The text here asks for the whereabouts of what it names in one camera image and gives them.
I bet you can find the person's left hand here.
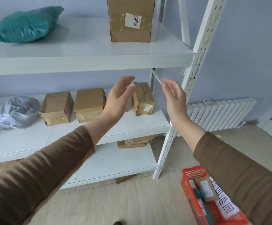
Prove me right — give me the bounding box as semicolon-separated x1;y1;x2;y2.
103;76;136;125

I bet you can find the person's right hand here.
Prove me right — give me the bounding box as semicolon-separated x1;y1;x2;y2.
161;78;188;123

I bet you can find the person's left forearm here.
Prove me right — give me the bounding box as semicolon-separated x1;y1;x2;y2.
0;115;110;225

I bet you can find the person's right forearm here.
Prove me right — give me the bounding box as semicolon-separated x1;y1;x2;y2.
169;115;272;225

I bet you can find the small cardboard box green tape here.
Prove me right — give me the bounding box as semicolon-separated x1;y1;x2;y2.
131;82;156;116

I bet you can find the small taped cardboard box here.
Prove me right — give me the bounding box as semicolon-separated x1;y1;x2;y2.
39;91;74;126
74;88;107;123

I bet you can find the flat cardboard box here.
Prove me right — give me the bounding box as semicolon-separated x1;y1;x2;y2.
117;140;148;149
126;134;159;145

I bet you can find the white radiator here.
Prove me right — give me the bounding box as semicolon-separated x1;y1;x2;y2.
177;98;258;138

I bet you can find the white metal shelf unit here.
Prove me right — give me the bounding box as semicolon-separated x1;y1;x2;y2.
0;0;228;190

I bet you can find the large labelled cardboard box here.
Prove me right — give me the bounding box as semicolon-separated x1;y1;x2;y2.
107;0;156;43

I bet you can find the red plastic basket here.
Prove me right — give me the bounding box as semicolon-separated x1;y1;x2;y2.
181;165;249;225

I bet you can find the slim labelled cardboard box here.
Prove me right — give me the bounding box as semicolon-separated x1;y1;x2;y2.
194;177;220;202

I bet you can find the small teal mailer bag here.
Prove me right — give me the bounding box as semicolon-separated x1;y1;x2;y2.
192;188;214;225

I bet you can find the grey plastic mailer bag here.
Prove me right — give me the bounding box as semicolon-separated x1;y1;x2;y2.
0;96;41;133

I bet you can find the teal plastic mailer bag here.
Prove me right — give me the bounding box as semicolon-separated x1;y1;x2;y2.
0;6;65;44

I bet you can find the white printed paper sign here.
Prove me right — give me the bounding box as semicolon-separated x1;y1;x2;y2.
209;177;242;221

